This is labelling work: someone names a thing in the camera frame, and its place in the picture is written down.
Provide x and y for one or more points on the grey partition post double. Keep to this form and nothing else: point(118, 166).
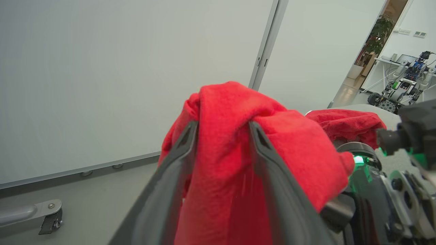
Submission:
point(269, 44)

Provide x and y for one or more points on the green potted plant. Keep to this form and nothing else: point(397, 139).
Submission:
point(379, 34)

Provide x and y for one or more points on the grey partition bottom rail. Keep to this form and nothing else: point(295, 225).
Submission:
point(68, 172)

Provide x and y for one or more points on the wheeled robot in background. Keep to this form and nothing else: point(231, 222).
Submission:
point(403, 85)

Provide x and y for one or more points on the white background table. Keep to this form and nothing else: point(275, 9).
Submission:
point(386, 62)

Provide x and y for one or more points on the small round partition glide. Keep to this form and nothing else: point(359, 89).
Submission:
point(86, 173)
point(118, 166)

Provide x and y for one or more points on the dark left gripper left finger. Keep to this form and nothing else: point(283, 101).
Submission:
point(163, 197)

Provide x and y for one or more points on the red garment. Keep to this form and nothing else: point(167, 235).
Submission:
point(224, 136)

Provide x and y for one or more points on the grey metal partition foot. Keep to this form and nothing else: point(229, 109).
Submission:
point(24, 212)

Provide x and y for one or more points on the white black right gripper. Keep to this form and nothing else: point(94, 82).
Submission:
point(364, 153)

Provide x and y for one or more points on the black caster wheel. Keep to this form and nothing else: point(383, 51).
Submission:
point(51, 223)

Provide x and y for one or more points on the white wall switch plate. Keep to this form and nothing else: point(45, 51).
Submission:
point(404, 31)
point(420, 34)

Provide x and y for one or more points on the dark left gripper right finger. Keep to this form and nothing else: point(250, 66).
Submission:
point(282, 204)

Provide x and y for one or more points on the white plant pot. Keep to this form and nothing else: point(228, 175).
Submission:
point(356, 72)

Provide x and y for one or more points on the dark right wrist camera box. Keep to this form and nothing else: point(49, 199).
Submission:
point(415, 126)

